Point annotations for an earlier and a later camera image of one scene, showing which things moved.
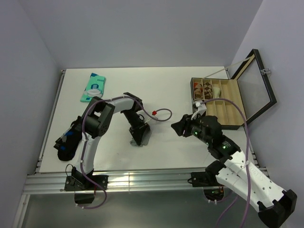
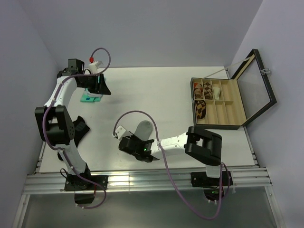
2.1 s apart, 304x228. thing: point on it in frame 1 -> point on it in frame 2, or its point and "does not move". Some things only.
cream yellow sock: [216, 91] does not move
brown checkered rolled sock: [208, 90] does not move
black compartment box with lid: [250, 87] does not move
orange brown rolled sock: [198, 91] does not move
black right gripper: [185, 123] -> [132, 137]
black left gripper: [137, 132] -> [99, 88]
